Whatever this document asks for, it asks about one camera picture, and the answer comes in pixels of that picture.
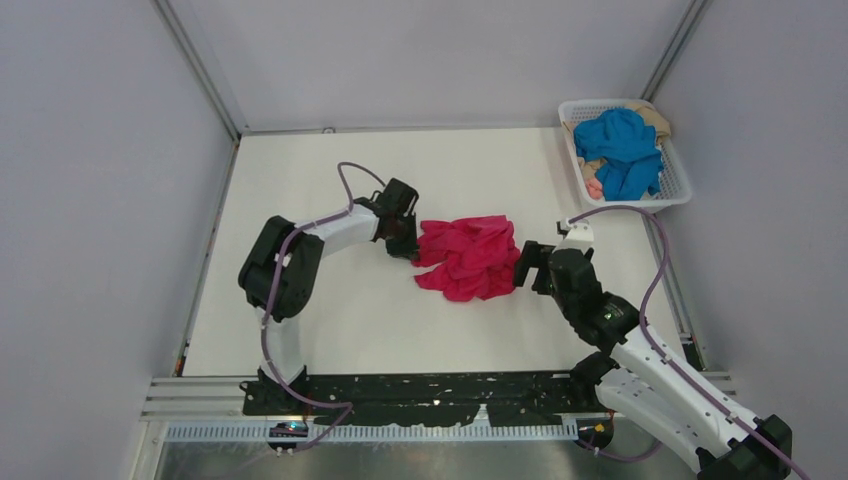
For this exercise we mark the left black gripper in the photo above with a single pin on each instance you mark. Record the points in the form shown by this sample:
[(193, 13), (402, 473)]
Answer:
[(410, 249)]

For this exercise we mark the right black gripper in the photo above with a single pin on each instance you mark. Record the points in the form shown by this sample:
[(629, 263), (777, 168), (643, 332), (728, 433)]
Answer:
[(534, 255)]

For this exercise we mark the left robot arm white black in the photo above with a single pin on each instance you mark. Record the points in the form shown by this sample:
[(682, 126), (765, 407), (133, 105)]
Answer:
[(280, 271)]

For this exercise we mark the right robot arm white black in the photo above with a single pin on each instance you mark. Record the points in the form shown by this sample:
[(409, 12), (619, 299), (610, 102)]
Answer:
[(633, 372)]

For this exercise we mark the salmon pink t shirt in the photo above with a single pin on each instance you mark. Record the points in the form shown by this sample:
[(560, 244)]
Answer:
[(594, 189)]

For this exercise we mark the blue t shirt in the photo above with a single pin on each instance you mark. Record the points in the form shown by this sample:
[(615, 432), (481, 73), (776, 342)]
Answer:
[(633, 162)]

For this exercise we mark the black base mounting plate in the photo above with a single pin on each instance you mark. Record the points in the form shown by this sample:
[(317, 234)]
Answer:
[(520, 398)]

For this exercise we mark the beige t shirt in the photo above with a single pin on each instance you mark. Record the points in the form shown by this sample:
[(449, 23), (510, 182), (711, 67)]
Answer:
[(572, 113)]

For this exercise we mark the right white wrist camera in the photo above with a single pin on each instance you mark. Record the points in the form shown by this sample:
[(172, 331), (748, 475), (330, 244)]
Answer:
[(575, 235)]

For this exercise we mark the aluminium frame rail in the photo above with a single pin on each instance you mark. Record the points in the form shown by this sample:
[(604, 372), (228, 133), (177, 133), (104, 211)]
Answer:
[(195, 398)]

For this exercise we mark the white slotted cable duct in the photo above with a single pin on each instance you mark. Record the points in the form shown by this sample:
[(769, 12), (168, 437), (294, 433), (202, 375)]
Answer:
[(300, 432)]

